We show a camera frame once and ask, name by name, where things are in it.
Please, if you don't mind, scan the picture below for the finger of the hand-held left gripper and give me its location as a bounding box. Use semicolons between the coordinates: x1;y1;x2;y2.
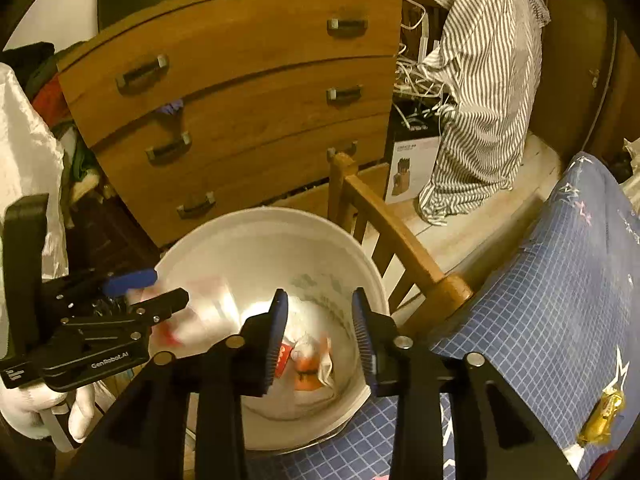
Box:
59;287;190;342
44;268;159;321

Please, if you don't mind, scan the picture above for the wooden chair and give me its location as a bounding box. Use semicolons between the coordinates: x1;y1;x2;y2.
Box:
327;152;473;332

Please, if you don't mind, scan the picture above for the tangle of white cables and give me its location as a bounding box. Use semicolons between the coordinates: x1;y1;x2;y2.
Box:
392;0;458;128

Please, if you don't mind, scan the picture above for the pile of clothes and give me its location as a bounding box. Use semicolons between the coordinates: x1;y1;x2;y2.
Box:
2;42;108;206

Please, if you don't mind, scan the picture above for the person's left hand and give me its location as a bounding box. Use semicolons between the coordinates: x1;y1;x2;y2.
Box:
0;380;99;443

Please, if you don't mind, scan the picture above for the wooden dresser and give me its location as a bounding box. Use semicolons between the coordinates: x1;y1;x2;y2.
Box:
56;0;403;248

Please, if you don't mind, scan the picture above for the red snack packet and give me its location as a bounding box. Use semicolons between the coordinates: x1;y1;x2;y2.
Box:
274;341;294;379

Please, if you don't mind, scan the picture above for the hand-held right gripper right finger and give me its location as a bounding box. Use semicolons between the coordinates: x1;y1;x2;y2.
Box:
351;287;581;480

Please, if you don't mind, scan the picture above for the brown wooden door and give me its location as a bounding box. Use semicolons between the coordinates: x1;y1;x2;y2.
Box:
530;0;621;161

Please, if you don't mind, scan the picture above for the white plastic bucket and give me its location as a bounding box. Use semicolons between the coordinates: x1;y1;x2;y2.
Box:
129;206;391;456

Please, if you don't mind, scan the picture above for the golden foil wrapper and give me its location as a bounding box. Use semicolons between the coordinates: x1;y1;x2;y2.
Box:
577;387;627;447

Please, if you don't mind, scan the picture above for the orange white snack packet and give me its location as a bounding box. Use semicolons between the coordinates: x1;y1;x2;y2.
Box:
292;335;335;392

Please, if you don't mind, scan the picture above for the blue checked star blanket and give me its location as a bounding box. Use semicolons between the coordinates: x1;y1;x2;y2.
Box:
272;152;640;480

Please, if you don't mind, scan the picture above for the grey striped cloth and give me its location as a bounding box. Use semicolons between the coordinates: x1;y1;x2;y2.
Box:
400;0;546;226

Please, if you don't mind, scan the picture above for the white printed cardboard box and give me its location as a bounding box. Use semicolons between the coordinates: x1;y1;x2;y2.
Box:
384;135;442;206

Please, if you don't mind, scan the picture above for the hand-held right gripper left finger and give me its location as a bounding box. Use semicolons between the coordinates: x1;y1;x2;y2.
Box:
65;287;291;480

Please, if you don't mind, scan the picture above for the light hanging garment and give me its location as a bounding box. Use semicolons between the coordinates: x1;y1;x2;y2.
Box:
517;0;551;28

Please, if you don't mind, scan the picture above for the white satin cloth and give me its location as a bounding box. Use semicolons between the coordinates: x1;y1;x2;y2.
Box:
621;136;640;186
0;62;69;281

